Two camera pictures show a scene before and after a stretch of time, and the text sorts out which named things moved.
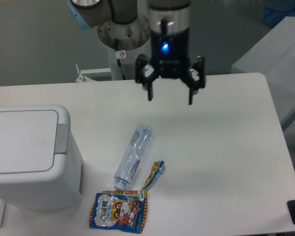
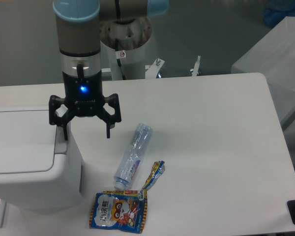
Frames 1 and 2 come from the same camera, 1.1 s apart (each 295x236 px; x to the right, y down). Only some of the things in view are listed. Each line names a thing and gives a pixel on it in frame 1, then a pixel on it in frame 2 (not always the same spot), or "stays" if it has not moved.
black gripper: [170, 58] → [83, 96]
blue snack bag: [120, 210] stays
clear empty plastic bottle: [125, 171] stays
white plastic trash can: [36, 163] stays
